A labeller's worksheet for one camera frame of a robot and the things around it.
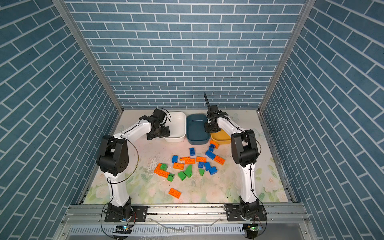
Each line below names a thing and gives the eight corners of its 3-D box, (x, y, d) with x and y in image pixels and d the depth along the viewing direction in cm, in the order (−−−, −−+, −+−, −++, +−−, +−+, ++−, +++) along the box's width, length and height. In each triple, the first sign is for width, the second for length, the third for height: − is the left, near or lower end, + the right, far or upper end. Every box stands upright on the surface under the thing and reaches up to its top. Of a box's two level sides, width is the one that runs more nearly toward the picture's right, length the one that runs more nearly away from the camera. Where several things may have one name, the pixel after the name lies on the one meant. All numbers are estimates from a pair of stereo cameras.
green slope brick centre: (183, 174, 89) (183, 172, 87) (189, 165, 92) (189, 163, 90) (189, 178, 88) (189, 176, 85) (195, 169, 91) (195, 167, 89)
